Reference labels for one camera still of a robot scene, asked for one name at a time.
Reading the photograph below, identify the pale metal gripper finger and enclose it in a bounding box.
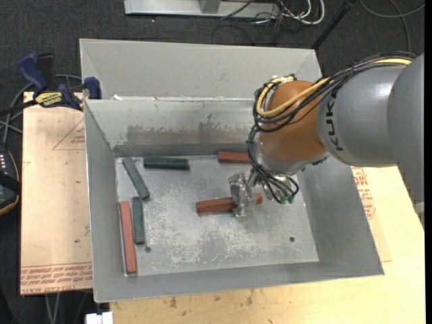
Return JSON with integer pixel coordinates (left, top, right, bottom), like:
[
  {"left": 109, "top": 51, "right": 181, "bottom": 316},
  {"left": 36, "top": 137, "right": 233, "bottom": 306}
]
[
  {"left": 240, "top": 188, "right": 256, "bottom": 217},
  {"left": 230, "top": 184, "right": 242, "bottom": 217}
]

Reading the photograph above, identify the red-brown block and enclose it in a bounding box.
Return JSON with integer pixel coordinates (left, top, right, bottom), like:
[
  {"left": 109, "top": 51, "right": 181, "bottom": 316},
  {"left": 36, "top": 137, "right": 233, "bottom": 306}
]
[
  {"left": 217, "top": 151, "right": 252, "bottom": 164},
  {"left": 195, "top": 193, "right": 263, "bottom": 215},
  {"left": 118, "top": 200, "right": 138, "bottom": 275}
]

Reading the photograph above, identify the grey metal bin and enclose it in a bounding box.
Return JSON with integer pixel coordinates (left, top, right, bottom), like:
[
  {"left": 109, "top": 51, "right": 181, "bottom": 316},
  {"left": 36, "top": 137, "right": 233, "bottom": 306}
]
[{"left": 79, "top": 38, "right": 385, "bottom": 304}]

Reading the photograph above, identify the dark green flat block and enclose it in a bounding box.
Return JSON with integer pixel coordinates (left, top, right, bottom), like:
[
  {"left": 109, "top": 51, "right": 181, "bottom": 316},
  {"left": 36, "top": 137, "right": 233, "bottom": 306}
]
[
  {"left": 131, "top": 196, "right": 147, "bottom": 246},
  {"left": 121, "top": 157, "right": 151, "bottom": 200},
  {"left": 142, "top": 157, "right": 190, "bottom": 171}
]

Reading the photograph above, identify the brown cardboard board, red print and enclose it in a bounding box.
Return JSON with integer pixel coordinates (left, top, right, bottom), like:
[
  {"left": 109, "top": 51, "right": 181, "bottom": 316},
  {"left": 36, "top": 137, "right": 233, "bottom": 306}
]
[{"left": 20, "top": 91, "right": 394, "bottom": 296}]

